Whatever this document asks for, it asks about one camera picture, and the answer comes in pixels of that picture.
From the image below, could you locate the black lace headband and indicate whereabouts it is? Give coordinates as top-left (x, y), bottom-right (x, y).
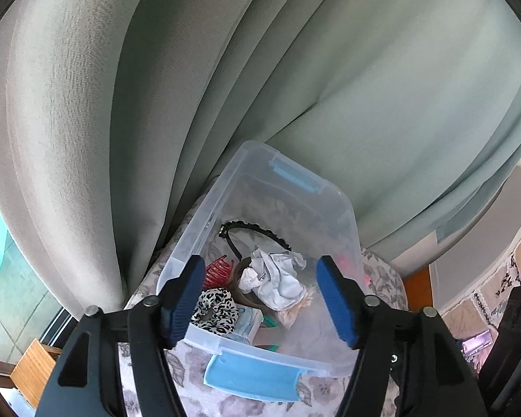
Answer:
top-left (218, 219), bottom-right (293, 261)

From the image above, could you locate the clear plastic storage container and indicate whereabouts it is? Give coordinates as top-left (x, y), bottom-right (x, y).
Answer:
top-left (156, 140), bottom-right (365, 402)

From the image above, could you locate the teal hair clip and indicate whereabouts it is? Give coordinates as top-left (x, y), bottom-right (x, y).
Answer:
top-left (260, 316), bottom-right (284, 352)

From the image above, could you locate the headboard with lace cover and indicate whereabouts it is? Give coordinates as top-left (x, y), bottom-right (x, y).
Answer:
top-left (430, 165), bottom-right (521, 326)

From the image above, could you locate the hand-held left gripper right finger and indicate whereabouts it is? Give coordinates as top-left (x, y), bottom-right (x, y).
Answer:
top-left (315, 255), bottom-right (489, 417)

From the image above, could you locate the grey green curtain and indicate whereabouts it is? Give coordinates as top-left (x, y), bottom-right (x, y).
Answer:
top-left (0, 0), bottom-right (521, 326)

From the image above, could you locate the red hair claw clip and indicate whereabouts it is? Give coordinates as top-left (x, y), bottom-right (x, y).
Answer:
top-left (205, 255), bottom-right (236, 289)

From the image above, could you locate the white paper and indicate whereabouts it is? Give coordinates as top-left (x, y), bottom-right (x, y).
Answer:
top-left (237, 247), bottom-right (307, 311)

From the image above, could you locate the orange wooden bed frame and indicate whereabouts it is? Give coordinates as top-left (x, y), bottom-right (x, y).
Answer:
top-left (406, 267), bottom-right (432, 313)

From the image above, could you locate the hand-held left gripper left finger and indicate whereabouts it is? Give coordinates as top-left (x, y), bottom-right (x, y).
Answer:
top-left (35, 255), bottom-right (206, 417)

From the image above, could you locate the wooden slat board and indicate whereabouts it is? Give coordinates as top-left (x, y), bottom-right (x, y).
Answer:
top-left (11, 338), bottom-right (57, 404)

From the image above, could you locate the phone with lit screen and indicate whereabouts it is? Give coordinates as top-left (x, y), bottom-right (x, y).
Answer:
top-left (462, 330), bottom-right (492, 354)

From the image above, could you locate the brown headband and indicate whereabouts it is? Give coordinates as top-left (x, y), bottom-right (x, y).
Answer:
top-left (231, 257), bottom-right (287, 313)

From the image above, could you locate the leopard print scrunchie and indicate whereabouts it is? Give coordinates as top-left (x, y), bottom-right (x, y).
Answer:
top-left (190, 289), bottom-right (240, 336)

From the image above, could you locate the pack of cotton swabs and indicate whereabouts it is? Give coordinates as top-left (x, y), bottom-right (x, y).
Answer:
top-left (278, 293), bottom-right (315, 331)

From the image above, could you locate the white blue medicine box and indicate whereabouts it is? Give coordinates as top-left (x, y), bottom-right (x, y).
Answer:
top-left (230, 306), bottom-right (263, 344)

